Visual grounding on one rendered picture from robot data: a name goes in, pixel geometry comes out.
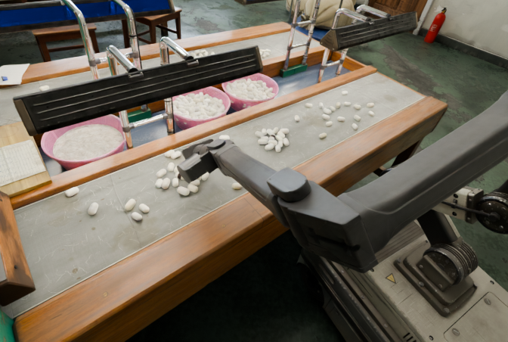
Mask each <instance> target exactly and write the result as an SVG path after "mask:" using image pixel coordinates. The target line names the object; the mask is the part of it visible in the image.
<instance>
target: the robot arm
mask: <svg viewBox="0 0 508 342"><path fill-rule="evenodd" d="M181 152H182V155H183V157H184V158H185V160H184V161H183V162H181V163H180V164H178V165H177V170H178V171H179V173H180V175H181V176H182V178H183V179H184V180H185V181H186V182H187V183H191V182H193V181H195V180H197V179H198V178H199V177H201V176H202V175H204V174H205V173H207V172H208V173H211V172H213V171H214V170H215V169H217V168H219V169H220V171H221V172H222V173H223V174H224V175H225V176H229V177H231V178H233V179H234V180H235V181H237V182H238V183H239V184H240V185H241V186H243V187H244V188H245V189H246V190H247V191H248V192H249V193H250V194H251V195H252V196H254V197H255V198H256V199H257V200H258V201H260V202H261V203H262V204H263V205H264V206H266V207H267V208H268V209H269V210H270V211H271V212H272V213H273V214H274V216H275V217H276V219H277V220H278V221H279V222H280V223H281V224H282V225H283V226H284V227H285V228H290V230H291V232H292V233H293V236H294V237H295V238H296V239H297V241H298V242H299V245H300V246H302V247H304V248H305V249H307V251H309V252H312V253H315V254H317V255H318V256H321V257H324V258H326V259H328V260H331V261H333V262H335V263H338V264H340V265H343V266H345V267H348V268H350V269H353V270H355V271H357V272H360V273H366V272H368V271H369V270H370V269H372V268H373V267H374V266H376V265H378V264H379V263H378V261H377V258H376V256H375V253H377V252H379V251H380V250H382V249H383V248H384V247H385V246H386V245H387V244H388V242H389V241H390V240H391V239H392V238H393V237H394V236H395V235H396V234H398V233H399V232H400V231H401V230H402V229H403V228H404V227H406V226H407V225H409V224H410V223H412V222H413V221H414V220H415V219H417V218H419V217H420V216H422V215H423V214H424V213H426V212H428V211H429V210H431V209H432V208H433V207H435V206H437V205H438V204H440V203H441V202H442V201H444V200H446V199H447V198H449V197H450V196H451V195H453V194H455V193H456V192H458V191H459V190H460V189H462V188H464V187H465V186H467V185H468V184H469V183H471V182H473V181H474V180H476V179H477V178H478V177H480V176H482V175H483V174H485V173H486V172H487V171H489V170H490V169H492V168H494V167H495V166H496V165H498V164H499V163H501V162H503V161H504V160H505V159H507V158H508V90H507V91H506V92H504V93H503V94H502V95H501V96H500V98H499V100H498V101H496V102H495V103H494V104H493V105H491V106H490V107H489V108H488V109H487V110H485V111H484V112H482V113H481V114H479V115H478V116H477V117H474V118H473V119H471V120H470V121H469V122H467V123H465V124H463V125H462V126H460V127H459V128H457V129H455V130H454V131H453V132H451V133H449V134H447V135H446V136H445V137H443V138H441V139H439V140H438V141H437V142H435V143H433V144H432V145H430V146H429V147H427V148H425V149H424V150H422V151H421V152H419V153H418V154H416V155H414V156H412V157H411V158H410V159H408V160H406V161H404V162H403V163H401V164H400V165H398V166H397V167H395V168H394V169H392V170H390V171H389V172H387V173H386V174H384V175H383V176H380V177H379V178H378V179H376V180H374V181H372V182H371V183H369V184H367V185H365V186H363V187H361V188H358V189H356V190H354V191H350V192H348V193H343V194H341V195H340V196H338V197H335V196H333V195H332V194H331V193H330V192H328V191H327V190H325V189H324V188H322V187H321V186H319V185H318V184H317V183H316V182H313V181H311V180H307V178H306V176H305V175H303V174H301V173H299V172H297V171H295V170H294V169H291V168H289V167H286V168H283V169H282V170H280V171H276V170H275V169H272V168H271V167H269V166H267V165H265V164H263V163H262V162H260V161H258V160H257V159H255V158H253V157H251V156H249V155H248V154H246V153H244V152H243V151H242V150H241V149H240V148H239V147H238V146H236V145H235V143H234V142H233V141H231V140H229V139H226V140H224V139H216V140H215V141H214V140H213V139H212V138H211V139H207V140H204V141H200V142H198V143H196V144H194V145H190V146H188V147H187V148H185V149H184V150H181Z"/></svg>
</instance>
